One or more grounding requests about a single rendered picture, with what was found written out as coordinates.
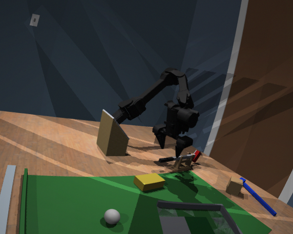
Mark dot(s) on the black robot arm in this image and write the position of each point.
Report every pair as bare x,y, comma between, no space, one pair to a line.
182,112

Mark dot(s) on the grey ball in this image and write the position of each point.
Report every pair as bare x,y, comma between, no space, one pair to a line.
112,216

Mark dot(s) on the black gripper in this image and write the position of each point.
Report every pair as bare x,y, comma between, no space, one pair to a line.
172,129

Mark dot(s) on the grey flat strip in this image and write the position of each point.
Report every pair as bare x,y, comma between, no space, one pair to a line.
5,196

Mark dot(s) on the red putter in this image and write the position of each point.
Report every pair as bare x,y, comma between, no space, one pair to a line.
173,158

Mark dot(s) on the green putting mat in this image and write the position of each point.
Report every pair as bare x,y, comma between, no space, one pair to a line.
76,205

